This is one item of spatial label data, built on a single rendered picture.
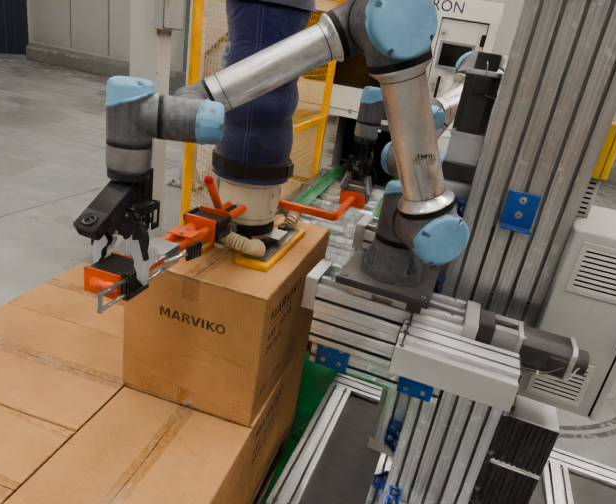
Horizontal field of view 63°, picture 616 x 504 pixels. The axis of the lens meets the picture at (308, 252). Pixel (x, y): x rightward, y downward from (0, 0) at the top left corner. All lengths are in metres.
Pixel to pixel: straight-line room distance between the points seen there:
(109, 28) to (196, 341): 12.51
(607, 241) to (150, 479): 1.18
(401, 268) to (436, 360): 0.22
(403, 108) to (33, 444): 1.14
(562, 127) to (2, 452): 1.49
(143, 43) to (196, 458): 2.07
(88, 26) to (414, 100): 13.24
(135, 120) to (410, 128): 0.48
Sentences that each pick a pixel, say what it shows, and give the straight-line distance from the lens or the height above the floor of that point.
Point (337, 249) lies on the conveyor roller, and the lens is 2.68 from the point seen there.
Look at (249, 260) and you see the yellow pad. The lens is 1.38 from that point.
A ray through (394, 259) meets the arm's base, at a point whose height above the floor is 1.10.
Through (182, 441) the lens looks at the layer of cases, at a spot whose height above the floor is 0.54.
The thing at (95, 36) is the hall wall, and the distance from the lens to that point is 13.91.
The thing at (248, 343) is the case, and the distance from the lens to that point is 1.31.
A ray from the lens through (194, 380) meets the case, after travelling 1.45.
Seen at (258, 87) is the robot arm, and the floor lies 1.43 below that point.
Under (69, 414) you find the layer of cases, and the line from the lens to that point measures 1.53.
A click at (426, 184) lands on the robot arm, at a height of 1.31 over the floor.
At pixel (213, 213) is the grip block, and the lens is 1.32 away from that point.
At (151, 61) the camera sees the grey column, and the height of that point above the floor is 1.31.
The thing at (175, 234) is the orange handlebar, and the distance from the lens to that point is 1.18.
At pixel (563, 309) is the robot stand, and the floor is 1.03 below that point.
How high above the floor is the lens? 1.53
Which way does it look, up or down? 22 degrees down
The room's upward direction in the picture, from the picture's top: 10 degrees clockwise
